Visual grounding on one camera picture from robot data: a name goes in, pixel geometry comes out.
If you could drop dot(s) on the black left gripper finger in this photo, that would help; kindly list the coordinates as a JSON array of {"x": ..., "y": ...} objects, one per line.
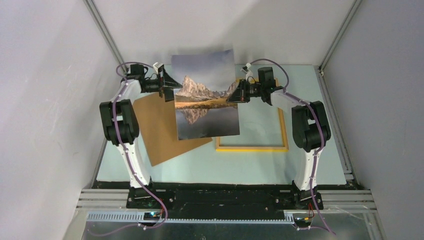
[
  {"x": 169, "y": 82},
  {"x": 168, "y": 95}
]

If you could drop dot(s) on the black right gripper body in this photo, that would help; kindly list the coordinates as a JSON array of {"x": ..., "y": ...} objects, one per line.
[{"x": 249, "y": 90}]

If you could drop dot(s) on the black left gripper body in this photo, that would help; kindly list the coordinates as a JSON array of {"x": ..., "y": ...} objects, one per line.
[{"x": 156, "y": 85}]

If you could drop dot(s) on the landscape photo print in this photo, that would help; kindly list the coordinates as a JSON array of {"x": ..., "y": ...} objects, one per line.
[{"x": 201, "y": 107}]

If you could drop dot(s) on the yellow wooden picture frame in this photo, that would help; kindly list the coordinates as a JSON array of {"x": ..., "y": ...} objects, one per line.
[{"x": 262, "y": 129}]

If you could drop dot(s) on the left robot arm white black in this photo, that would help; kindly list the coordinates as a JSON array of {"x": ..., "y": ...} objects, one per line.
[{"x": 119, "y": 121}]

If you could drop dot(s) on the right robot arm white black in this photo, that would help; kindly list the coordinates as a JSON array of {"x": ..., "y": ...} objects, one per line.
[{"x": 310, "y": 126}]

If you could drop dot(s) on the brown cardboard backing board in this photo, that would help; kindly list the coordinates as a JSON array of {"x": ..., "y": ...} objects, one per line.
[{"x": 158, "y": 127}]

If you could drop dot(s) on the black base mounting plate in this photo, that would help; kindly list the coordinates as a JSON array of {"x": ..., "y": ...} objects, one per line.
[{"x": 208, "y": 201}]

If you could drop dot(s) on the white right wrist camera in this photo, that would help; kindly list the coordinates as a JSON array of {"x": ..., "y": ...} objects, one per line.
[{"x": 246, "y": 70}]

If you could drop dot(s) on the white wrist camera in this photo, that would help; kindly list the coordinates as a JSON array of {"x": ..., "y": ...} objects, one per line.
[
  {"x": 159, "y": 69},
  {"x": 246, "y": 70}
]

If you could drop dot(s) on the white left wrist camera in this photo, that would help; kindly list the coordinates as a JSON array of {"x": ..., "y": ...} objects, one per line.
[{"x": 159, "y": 69}]

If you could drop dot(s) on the left aluminium corner post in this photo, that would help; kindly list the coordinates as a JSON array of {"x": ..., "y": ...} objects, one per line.
[{"x": 104, "y": 31}]

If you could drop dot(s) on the aluminium corner post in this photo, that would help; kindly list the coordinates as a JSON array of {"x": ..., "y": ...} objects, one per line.
[
  {"x": 340, "y": 33},
  {"x": 104, "y": 31}
]

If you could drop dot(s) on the left controller board with wires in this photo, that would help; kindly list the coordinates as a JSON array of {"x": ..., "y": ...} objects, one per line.
[{"x": 156, "y": 206}]

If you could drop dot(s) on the controller board with wires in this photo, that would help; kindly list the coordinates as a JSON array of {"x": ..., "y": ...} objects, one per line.
[
  {"x": 304, "y": 222},
  {"x": 156, "y": 206}
]

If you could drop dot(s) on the grey slotted cable duct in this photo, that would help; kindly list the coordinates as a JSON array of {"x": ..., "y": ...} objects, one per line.
[{"x": 141, "y": 217}]

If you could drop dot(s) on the aluminium front rail frame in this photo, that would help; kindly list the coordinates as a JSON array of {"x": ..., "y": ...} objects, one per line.
[{"x": 334, "y": 201}]

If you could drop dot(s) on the right aluminium corner post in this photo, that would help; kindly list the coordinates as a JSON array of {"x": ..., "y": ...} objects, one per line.
[{"x": 340, "y": 33}]

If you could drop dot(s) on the right controller board with wires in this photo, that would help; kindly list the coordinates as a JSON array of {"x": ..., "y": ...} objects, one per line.
[{"x": 304, "y": 222}]

